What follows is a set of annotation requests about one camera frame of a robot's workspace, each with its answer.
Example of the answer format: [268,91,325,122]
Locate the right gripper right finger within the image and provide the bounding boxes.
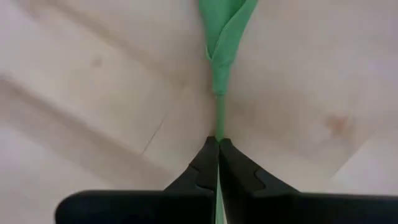
[219,139,398,224]

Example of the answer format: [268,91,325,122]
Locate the red artificial tulip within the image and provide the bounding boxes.
[198,0,259,224]

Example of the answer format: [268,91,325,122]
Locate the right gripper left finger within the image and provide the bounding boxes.
[55,136,220,224]

